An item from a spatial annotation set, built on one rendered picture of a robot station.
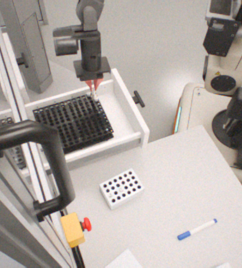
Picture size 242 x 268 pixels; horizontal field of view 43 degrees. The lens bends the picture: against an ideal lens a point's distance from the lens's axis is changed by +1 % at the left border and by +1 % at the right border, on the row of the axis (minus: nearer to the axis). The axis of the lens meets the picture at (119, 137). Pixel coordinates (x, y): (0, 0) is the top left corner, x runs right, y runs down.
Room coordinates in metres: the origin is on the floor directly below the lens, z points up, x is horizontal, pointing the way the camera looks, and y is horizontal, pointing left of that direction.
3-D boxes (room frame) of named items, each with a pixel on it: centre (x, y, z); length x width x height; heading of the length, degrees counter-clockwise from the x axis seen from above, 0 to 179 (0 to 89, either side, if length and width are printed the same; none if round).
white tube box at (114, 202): (0.37, -0.02, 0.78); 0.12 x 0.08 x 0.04; 122
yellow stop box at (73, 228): (0.21, 0.11, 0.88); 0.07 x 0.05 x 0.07; 25
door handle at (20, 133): (0.11, 0.07, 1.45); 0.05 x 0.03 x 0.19; 115
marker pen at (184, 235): (0.25, -0.26, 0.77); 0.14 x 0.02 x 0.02; 117
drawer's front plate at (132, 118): (0.63, -0.03, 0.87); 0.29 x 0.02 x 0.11; 25
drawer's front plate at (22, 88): (0.79, 0.40, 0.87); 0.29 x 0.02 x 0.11; 25
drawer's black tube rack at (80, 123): (0.55, 0.16, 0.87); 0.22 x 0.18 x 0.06; 115
